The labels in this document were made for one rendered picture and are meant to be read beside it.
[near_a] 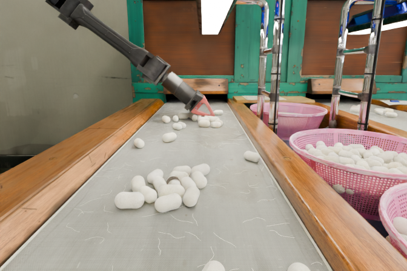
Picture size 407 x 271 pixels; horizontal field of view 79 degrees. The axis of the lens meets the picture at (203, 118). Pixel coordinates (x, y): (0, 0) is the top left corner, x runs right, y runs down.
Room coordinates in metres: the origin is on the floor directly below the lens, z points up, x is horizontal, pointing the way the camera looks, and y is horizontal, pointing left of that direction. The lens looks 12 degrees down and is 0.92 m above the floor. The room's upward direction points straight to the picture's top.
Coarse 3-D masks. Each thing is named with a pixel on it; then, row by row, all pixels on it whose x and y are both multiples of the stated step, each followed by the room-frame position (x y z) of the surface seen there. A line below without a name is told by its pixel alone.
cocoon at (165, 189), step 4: (164, 184) 0.31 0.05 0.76; (168, 184) 0.31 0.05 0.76; (172, 184) 0.31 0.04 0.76; (176, 184) 0.31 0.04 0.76; (160, 188) 0.31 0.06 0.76; (164, 188) 0.31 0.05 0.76; (168, 188) 0.31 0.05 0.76; (172, 188) 0.31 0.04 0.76; (176, 188) 0.30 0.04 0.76; (180, 188) 0.31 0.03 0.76; (160, 192) 0.30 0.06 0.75; (164, 192) 0.30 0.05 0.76; (168, 192) 0.30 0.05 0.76; (172, 192) 0.30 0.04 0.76; (176, 192) 0.30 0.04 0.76; (180, 192) 0.30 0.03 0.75; (184, 192) 0.31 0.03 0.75; (160, 196) 0.30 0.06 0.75; (180, 196) 0.30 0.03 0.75
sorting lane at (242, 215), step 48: (144, 144) 0.56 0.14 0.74; (192, 144) 0.56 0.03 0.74; (240, 144) 0.56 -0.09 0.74; (96, 192) 0.33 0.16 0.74; (240, 192) 0.33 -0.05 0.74; (48, 240) 0.23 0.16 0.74; (96, 240) 0.23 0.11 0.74; (144, 240) 0.23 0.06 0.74; (192, 240) 0.23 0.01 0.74; (240, 240) 0.23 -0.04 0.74; (288, 240) 0.23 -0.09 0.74
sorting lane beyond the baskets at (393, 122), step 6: (342, 108) 1.05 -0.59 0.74; (348, 108) 1.05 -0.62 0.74; (372, 108) 1.05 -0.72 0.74; (384, 108) 1.05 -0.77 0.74; (390, 108) 1.04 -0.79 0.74; (372, 114) 0.91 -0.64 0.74; (378, 114) 0.91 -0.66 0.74; (384, 114) 0.91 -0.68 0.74; (402, 114) 0.91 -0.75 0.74; (378, 120) 0.81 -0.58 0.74; (384, 120) 0.81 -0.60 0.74; (390, 120) 0.81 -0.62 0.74; (396, 120) 0.81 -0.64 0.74; (402, 120) 0.81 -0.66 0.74; (396, 126) 0.73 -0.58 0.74; (402, 126) 0.73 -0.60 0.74
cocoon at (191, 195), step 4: (188, 188) 0.31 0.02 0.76; (192, 188) 0.31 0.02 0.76; (196, 188) 0.31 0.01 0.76; (188, 192) 0.29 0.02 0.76; (192, 192) 0.29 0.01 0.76; (196, 192) 0.30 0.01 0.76; (184, 196) 0.29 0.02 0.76; (188, 196) 0.29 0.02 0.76; (192, 196) 0.29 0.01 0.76; (196, 196) 0.29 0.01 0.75; (184, 200) 0.29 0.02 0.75; (188, 200) 0.29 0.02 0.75; (192, 200) 0.29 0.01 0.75; (196, 200) 0.29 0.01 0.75; (188, 204) 0.29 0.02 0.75; (192, 204) 0.29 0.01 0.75
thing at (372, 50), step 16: (352, 0) 0.78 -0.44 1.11; (368, 0) 0.78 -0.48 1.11; (384, 0) 0.63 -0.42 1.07; (400, 0) 0.78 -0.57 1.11; (368, 48) 0.65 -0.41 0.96; (336, 64) 0.79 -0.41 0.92; (368, 64) 0.64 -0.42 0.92; (336, 80) 0.79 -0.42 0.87; (368, 80) 0.64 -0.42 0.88; (336, 96) 0.78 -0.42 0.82; (352, 96) 0.69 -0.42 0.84; (368, 96) 0.63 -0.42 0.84; (336, 112) 0.78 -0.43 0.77; (368, 112) 0.63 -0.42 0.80
